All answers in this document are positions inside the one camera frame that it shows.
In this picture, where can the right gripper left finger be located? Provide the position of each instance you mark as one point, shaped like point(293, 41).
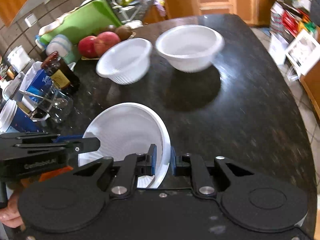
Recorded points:
point(125, 173)

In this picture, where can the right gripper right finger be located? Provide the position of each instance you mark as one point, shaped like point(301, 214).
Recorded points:
point(192, 166)

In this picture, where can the white ribbed bowl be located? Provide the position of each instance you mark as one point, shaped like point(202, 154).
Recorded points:
point(126, 62)
point(128, 128)
point(190, 48)

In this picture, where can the wooden kitchen cabinets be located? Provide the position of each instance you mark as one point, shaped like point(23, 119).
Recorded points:
point(252, 12)

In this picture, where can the person's left hand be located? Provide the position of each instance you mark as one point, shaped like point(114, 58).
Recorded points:
point(10, 215)

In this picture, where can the blue white cup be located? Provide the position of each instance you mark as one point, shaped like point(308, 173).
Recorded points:
point(13, 119)

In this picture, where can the clear glass pitcher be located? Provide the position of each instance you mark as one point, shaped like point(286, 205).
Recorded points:
point(51, 101)

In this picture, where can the blue tissue box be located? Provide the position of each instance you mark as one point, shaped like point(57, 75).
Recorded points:
point(35, 86)

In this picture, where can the dark sauce jar red lid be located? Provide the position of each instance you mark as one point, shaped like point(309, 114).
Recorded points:
point(63, 77)

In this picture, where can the red apple left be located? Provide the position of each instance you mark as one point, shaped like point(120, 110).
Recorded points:
point(86, 47)

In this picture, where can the red apple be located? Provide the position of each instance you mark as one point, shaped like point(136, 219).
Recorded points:
point(104, 41)
point(86, 47)

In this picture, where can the red apple right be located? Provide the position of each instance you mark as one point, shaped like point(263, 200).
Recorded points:
point(104, 41)

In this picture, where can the brown kiwi fruit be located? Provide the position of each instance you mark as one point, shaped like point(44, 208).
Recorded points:
point(124, 32)

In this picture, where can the green cutting board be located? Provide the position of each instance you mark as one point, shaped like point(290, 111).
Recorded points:
point(79, 23)

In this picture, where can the white picture box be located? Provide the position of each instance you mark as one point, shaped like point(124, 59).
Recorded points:
point(303, 53)

